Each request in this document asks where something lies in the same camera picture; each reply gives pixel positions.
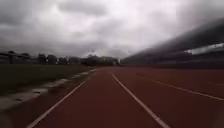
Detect pale concrete kerb strip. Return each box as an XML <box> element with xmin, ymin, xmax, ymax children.
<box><xmin>0</xmin><ymin>68</ymin><xmax>98</xmax><ymax>113</ymax></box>

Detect dark green grass field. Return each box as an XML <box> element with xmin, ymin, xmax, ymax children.
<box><xmin>0</xmin><ymin>63</ymin><xmax>95</xmax><ymax>97</ymax></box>

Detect row of distant buildings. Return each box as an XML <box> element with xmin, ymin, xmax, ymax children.
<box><xmin>0</xmin><ymin>50</ymin><xmax>121</xmax><ymax>67</ymax></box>

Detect red running track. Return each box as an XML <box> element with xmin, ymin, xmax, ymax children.
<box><xmin>0</xmin><ymin>65</ymin><xmax>224</xmax><ymax>128</ymax></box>

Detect roofed grandstand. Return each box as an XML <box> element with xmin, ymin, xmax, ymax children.
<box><xmin>120</xmin><ymin>18</ymin><xmax>224</xmax><ymax>70</ymax></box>

